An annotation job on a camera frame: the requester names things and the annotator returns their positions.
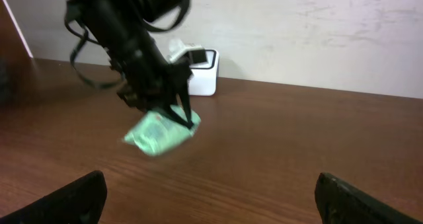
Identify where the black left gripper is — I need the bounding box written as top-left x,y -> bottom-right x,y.
108,52 -> 194,129

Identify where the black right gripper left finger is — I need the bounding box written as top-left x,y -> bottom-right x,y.
1,170 -> 107,224

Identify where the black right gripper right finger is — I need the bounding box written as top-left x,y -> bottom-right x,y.
315,172 -> 422,224

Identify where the mint green wipes pack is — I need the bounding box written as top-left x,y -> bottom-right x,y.
122,110 -> 201,157

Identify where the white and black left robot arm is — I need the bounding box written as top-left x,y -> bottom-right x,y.
64,0 -> 194,128

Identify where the white barcode scanner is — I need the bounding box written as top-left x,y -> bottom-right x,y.
188,50 -> 219,96

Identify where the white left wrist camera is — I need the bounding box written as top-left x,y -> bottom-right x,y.
167,38 -> 208,65

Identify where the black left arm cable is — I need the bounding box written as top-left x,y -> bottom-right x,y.
63,0 -> 126,90

